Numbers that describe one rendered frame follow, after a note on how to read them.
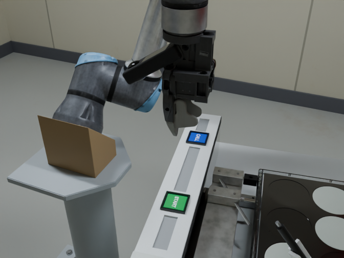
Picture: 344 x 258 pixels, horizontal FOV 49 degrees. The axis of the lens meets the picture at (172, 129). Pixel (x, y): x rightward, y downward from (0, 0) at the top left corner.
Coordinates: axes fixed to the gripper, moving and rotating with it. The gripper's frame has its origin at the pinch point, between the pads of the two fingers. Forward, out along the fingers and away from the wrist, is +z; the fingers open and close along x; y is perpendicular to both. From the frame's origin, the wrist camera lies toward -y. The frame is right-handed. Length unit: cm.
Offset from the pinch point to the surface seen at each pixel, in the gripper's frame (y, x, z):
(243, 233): 16.6, 7.7, 33.6
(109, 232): -28, 23, 62
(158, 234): -0.4, -9.2, 20.0
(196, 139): 0.5, 24.9, 19.2
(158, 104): -64, 205, 116
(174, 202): 0.6, -0.5, 19.2
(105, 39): -131, 261, 85
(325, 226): 34.4, 7.3, 25.7
